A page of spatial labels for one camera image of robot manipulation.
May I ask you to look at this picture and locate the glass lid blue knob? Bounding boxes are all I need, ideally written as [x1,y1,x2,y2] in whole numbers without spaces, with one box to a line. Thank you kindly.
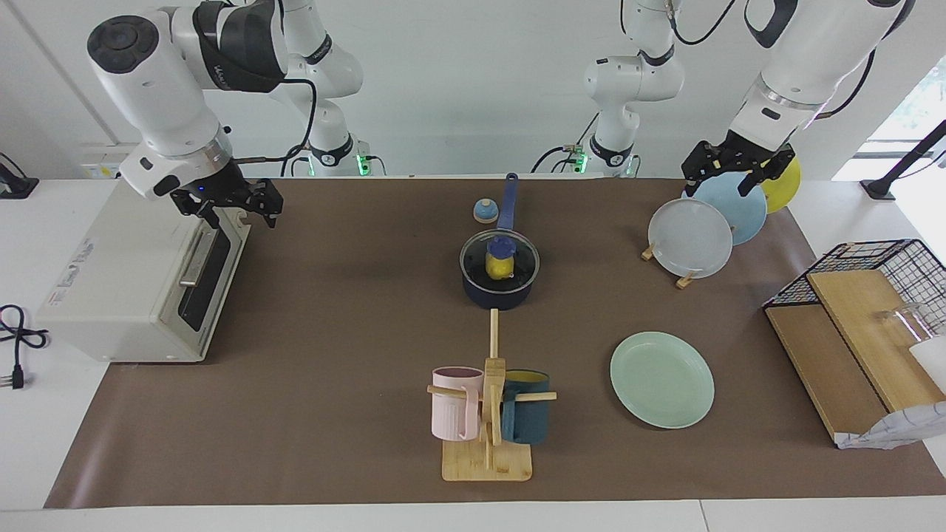
[460,229,540,291]

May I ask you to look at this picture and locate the light blue plate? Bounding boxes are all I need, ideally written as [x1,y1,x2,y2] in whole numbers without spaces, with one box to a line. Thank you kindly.
[681,171,768,246]

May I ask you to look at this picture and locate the yellow plate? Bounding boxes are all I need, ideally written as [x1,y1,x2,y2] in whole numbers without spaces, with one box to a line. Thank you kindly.
[761,151,802,215]

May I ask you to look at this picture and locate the grey plate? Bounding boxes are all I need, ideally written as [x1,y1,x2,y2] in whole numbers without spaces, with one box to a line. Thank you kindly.
[647,198,734,279]

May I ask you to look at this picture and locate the wooden plate rack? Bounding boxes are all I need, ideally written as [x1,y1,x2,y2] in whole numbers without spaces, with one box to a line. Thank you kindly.
[640,240,701,290]

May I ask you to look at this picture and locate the pale green plate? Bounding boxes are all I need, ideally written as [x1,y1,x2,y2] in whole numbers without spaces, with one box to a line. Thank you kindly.
[610,331,715,429]

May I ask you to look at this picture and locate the beige toaster oven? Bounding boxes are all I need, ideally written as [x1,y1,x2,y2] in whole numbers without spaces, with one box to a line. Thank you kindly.
[35,171,252,363]

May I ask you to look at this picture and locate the black clamp stand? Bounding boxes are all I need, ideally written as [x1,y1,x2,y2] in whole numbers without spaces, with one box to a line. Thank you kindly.
[860,118,946,202]

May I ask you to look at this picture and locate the light wooden board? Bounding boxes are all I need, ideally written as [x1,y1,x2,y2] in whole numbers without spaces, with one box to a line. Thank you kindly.
[807,270,946,412]

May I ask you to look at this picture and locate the dark wooden board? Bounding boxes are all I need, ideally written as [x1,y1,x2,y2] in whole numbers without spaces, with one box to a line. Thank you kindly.
[765,304,888,444]

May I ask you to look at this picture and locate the clear glass cup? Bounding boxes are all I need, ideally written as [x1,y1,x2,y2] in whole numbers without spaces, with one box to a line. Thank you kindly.
[876,301,933,347]

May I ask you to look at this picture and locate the brown table mat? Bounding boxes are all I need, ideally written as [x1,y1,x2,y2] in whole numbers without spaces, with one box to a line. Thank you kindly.
[43,177,946,509]

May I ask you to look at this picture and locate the pink mug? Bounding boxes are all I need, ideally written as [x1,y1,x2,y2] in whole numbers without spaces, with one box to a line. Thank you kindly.
[432,366,485,442]

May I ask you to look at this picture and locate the white printed plastic bag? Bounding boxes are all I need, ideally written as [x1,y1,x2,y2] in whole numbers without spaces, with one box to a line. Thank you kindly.
[835,401,946,450]

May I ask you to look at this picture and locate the dark teal mug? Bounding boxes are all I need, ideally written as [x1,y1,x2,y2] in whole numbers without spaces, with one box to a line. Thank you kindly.
[500,369,551,445]

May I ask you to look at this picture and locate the wooden mug tree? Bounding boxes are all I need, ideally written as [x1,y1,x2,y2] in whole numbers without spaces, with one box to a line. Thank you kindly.
[426,308,557,482]

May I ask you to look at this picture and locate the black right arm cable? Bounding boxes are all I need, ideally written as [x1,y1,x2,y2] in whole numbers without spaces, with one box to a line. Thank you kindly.
[225,78,319,163]

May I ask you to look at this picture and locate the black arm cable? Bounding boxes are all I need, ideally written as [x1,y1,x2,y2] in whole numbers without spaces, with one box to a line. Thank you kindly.
[665,0,740,45]
[225,78,319,163]

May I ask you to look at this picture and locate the white wall socket box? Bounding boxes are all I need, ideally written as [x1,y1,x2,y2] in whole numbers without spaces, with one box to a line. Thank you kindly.
[80,143,152,180]

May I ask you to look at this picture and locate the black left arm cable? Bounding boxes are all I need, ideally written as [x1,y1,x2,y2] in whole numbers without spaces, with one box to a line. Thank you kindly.
[665,0,740,45]

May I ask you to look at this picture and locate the black wire basket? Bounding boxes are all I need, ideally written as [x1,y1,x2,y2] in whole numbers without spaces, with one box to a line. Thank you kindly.
[763,239,946,338]

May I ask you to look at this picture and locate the black desk mount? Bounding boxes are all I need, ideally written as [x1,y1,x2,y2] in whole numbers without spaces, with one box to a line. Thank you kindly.
[0,151,39,200]

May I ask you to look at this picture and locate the black pot purple handle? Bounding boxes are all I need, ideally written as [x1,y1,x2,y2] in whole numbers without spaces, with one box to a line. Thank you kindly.
[460,173,540,310]

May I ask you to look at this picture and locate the black power cord with plug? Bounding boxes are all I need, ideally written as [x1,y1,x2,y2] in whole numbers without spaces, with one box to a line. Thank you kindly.
[0,304,51,391]

